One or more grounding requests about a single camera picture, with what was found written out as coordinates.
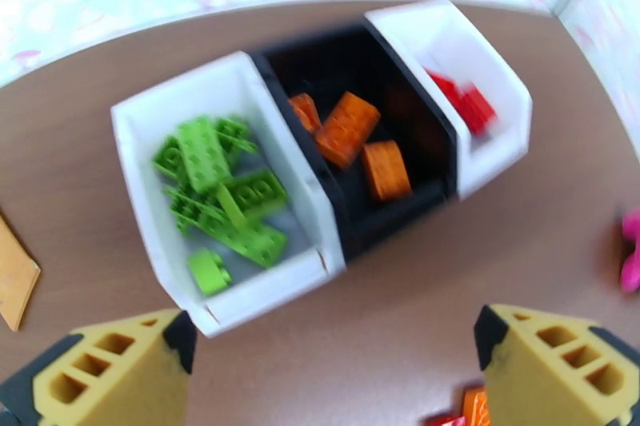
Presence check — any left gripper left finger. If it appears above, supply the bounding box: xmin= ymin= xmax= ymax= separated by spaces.
xmin=0 ymin=309 xmax=198 ymax=426

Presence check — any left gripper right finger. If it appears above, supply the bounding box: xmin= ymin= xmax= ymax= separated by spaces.
xmin=474 ymin=305 xmax=640 ymax=426

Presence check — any green lego brick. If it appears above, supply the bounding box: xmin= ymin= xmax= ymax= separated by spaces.
xmin=177 ymin=117 xmax=234 ymax=196
xmin=225 ymin=169 xmax=290 ymax=221
xmin=152 ymin=135 xmax=186 ymax=186
xmin=214 ymin=117 xmax=258 ymax=156
xmin=187 ymin=248 xmax=234 ymax=297

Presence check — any green lego plate assembly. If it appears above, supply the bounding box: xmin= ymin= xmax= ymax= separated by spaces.
xmin=165 ymin=185 xmax=289 ymax=269

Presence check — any orange lego brick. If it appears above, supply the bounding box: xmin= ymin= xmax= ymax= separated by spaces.
xmin=462 ymin=387 xmax=489 ymax=426
xmin=314 ymin=91 xmax=382 ymax=170
xmin=362 ymin=139 xmax=414 ymax=203
xmin=289 ymin=93 xmax=322 ymax=135

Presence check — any orange card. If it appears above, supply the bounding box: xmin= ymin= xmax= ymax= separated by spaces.
xmin=0 ymin=213 xmax=42 ymax=332

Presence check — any pink white striped toy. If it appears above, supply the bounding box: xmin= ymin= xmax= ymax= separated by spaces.
xmin=618 ymin=212 xmax=640 ymax=294

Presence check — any white plastic bin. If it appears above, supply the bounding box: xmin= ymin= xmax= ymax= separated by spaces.
xmin=365 ymin=0 xmax=534 ymax=202
xmin=110 ymin=50 xmax=347 ymax=339

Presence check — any black plastic bin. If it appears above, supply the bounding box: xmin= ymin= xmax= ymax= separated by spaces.
xmin=250 ymin=22 xmax=458 ymax=263

